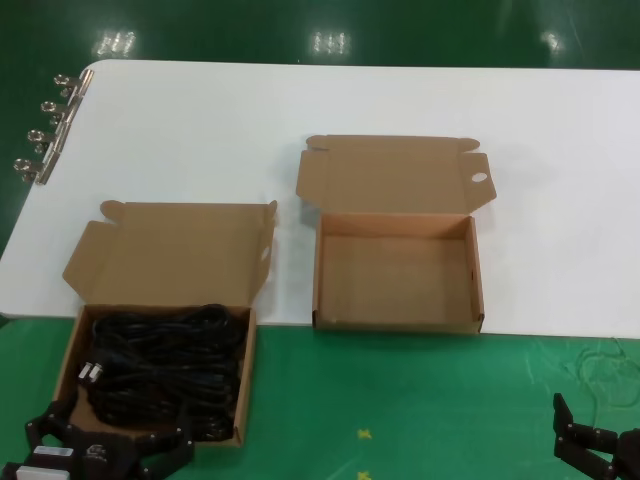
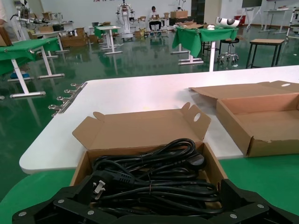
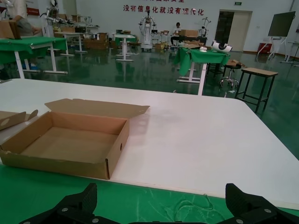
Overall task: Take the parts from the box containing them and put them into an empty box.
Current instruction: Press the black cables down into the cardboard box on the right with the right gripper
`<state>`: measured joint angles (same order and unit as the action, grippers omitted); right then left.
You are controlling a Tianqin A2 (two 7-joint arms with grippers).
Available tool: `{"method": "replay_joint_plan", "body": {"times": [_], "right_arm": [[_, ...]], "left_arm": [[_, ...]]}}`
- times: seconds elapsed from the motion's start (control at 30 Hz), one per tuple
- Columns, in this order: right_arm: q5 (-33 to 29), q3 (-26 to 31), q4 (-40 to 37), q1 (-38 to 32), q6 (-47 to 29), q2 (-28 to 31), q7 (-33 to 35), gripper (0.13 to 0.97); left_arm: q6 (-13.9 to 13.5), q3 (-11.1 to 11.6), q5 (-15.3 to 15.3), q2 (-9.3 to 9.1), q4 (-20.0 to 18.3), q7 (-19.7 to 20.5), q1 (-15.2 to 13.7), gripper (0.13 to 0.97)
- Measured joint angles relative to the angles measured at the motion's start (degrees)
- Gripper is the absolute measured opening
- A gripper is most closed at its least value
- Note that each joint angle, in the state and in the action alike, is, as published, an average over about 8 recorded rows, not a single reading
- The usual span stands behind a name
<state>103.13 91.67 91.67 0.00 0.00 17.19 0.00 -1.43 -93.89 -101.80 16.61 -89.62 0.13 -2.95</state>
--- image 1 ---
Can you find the green table cloth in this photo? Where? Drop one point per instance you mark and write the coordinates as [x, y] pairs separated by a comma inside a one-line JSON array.
[[400, 400]]

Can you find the silver metal binder clip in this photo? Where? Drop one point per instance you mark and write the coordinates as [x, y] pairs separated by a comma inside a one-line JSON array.
[[85, 80], [59, 140], [47, 167], [70, 112]]

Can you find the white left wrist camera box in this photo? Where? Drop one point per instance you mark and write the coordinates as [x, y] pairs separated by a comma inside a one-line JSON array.
[[47, 462]]

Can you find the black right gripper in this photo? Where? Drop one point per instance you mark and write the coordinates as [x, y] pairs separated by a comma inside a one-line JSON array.
[[630, 455]]

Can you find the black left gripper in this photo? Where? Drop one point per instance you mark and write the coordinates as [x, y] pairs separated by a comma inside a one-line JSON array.
[[100, 457]]

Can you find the open brown cardboard box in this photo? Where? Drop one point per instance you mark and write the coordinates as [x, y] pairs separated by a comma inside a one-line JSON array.
[[165, 250], [395, 280]]

